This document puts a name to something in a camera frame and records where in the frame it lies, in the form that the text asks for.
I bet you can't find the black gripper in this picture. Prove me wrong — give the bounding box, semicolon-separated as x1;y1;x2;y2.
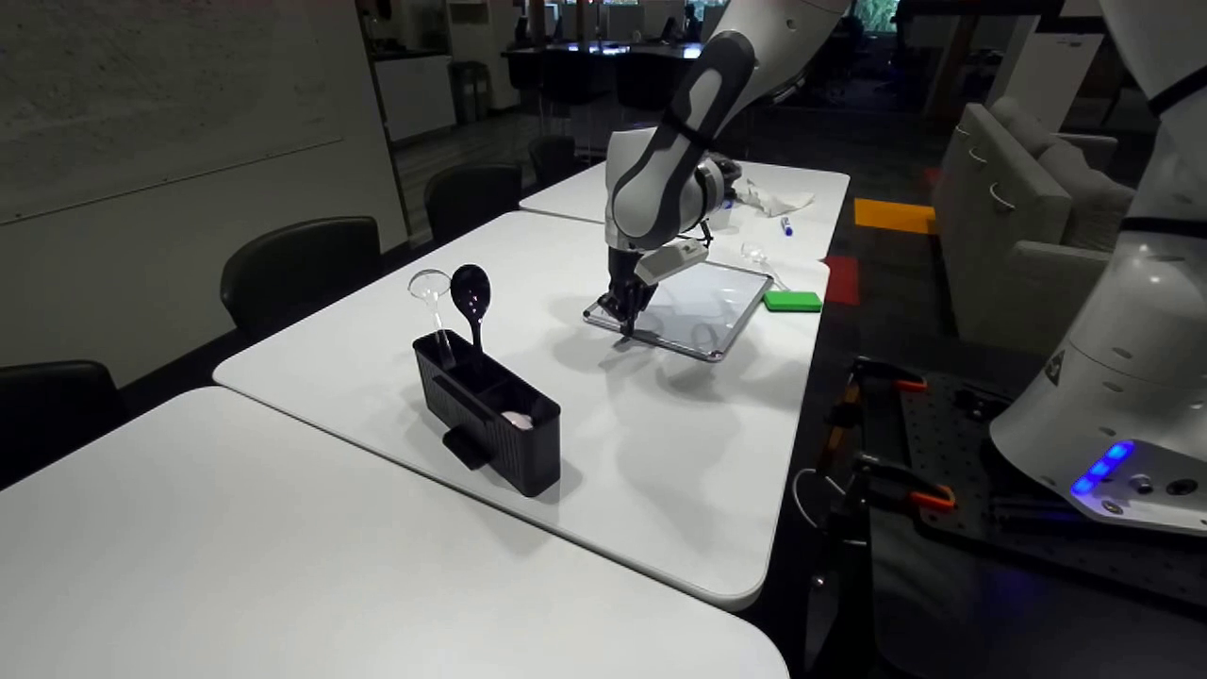
604;243;663;352

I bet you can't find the metal framed whiteboard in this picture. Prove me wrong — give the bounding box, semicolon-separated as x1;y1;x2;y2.
578;253;774;365

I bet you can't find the green board eraser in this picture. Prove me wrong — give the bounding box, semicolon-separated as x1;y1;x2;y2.
760;286;827;317

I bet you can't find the black ladle spoon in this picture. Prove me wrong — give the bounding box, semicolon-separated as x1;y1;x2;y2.
446;262;497;359

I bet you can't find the black rectangular container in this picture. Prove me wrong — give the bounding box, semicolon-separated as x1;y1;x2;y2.
406;325;565;503

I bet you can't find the clear round rim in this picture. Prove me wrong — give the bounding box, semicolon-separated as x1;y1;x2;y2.
403;264;457;311

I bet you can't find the orange black clamp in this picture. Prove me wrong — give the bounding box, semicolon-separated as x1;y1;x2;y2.
827;355;935;423
847;449;961;521

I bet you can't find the black office chair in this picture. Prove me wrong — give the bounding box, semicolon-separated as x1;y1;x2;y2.
0;359;123;491
217;213;385;349

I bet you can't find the white armchair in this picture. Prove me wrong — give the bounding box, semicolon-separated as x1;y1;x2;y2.
931;95;1140;359

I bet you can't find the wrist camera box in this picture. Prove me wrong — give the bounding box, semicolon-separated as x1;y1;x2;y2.
634;237;714;289

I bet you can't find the black robot mount table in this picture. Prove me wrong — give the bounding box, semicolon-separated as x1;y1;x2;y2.
862;371;1207;679

